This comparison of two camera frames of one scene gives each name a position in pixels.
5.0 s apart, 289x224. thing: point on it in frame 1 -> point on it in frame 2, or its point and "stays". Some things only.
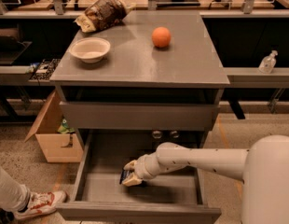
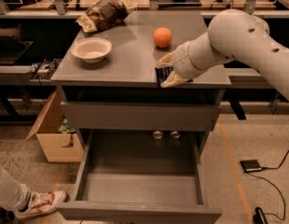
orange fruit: x=161 y=36 stays
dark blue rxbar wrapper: x=123 y=175 -> x=162 y=73
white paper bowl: x=90 y=49 stays
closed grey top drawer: x=140 y=115 stays
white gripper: x=144 y=168 -> x=181 y=62
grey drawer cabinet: x=163 y=73 stays
